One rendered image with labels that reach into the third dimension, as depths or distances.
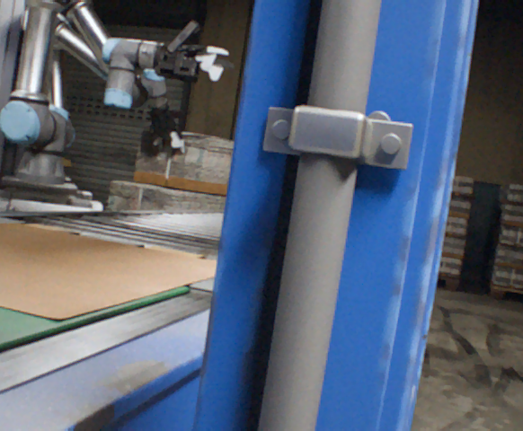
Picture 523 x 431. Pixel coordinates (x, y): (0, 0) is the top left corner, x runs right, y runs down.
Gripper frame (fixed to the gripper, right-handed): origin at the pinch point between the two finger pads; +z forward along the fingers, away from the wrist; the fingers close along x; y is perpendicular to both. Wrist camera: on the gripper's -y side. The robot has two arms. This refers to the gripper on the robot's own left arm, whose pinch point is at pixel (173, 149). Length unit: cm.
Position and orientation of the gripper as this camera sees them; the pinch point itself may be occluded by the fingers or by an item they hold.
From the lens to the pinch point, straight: 282.9
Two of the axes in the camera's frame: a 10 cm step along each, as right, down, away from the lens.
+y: -5.4, 4.6, -7.0
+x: 8.3, 1.5, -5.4
